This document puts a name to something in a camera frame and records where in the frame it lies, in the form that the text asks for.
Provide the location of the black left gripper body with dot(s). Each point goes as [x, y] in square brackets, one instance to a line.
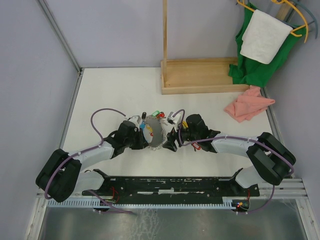
[136, 141]

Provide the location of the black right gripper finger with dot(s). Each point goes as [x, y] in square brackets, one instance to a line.
[170, 145]
[172, 135]

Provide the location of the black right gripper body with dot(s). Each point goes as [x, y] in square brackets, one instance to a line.
[188, 136]

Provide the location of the key with red tag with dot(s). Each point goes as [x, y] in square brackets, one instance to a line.
[196, 147]

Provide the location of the metal keyring organizer blue handle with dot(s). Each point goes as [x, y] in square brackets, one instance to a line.
[153, 131]

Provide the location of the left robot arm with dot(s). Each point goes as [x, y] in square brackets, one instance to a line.
[63, 174]

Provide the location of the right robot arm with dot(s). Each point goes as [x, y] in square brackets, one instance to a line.
[270, 160]

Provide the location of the key with yellow tag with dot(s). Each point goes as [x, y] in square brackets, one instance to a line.
[185, 124]

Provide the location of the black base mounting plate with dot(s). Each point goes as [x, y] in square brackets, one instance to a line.
[214, 186]

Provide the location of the pink cloth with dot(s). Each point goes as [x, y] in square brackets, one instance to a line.
[248, 105]

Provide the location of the green shirt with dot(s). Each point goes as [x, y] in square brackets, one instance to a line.
[251, 72]

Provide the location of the white towel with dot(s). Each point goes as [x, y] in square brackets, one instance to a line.
[263, 37]

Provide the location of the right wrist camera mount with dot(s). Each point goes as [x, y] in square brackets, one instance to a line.
[176, 118]

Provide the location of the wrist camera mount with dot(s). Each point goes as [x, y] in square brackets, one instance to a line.
[135, 119]
[176, 118]

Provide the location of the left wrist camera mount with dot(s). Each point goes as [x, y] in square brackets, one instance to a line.
[135, 119]

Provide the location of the wooden rack frame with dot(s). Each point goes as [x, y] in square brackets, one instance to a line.
[195, 75]

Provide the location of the white cable duct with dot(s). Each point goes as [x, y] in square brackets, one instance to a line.
[93, 202]

